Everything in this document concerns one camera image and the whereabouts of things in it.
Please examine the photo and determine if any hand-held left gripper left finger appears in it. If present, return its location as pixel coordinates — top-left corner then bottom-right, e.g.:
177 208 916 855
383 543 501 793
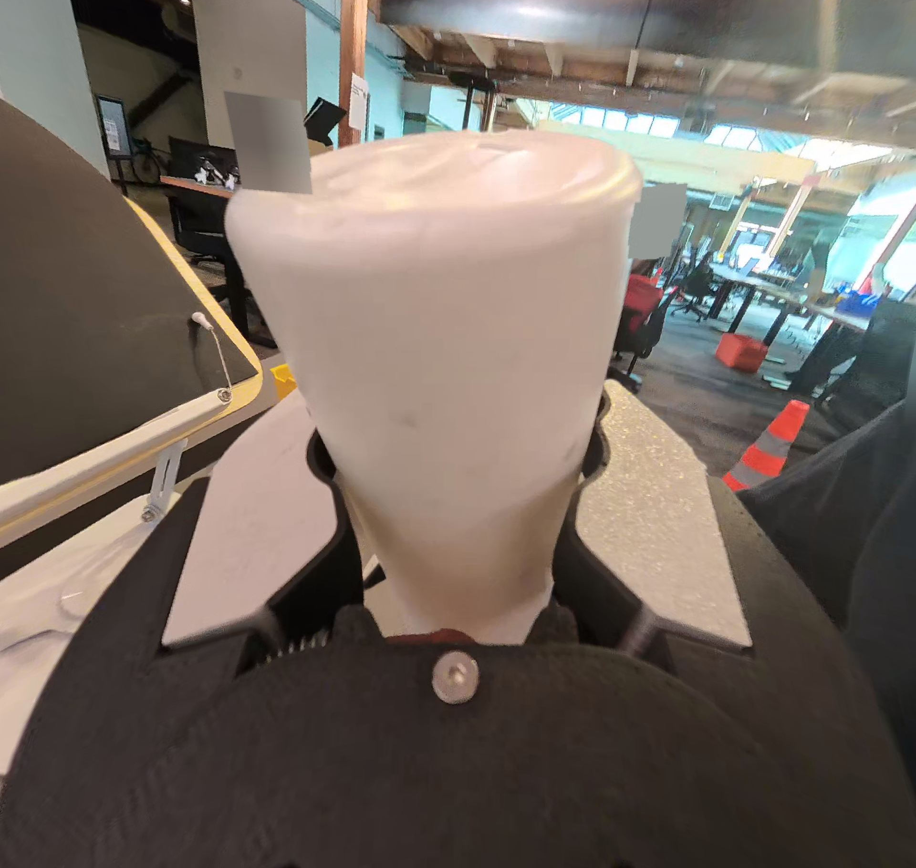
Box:
161 396 367 651

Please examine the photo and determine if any white bottle with black cap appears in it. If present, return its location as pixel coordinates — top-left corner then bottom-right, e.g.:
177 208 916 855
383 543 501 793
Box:
224 127 644 641

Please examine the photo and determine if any red storage box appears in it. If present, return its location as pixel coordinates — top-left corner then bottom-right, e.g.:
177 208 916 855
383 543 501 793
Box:
715 331 772 377

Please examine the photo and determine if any black wall sign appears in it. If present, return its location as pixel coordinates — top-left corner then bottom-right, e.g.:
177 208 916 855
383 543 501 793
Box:
96 94 134 158

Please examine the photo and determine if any red office chair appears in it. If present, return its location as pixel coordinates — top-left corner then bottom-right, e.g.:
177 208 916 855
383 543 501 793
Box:
614 269 675 385

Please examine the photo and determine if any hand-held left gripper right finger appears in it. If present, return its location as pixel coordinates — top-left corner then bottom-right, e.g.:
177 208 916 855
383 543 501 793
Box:
552 378 755 653

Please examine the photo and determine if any orange traffic cone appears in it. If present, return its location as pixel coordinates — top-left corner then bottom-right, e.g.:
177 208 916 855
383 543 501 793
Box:
722 398 812 496

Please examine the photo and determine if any wooden post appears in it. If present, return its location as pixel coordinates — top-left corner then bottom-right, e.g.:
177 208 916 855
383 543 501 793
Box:
337 0 375 148

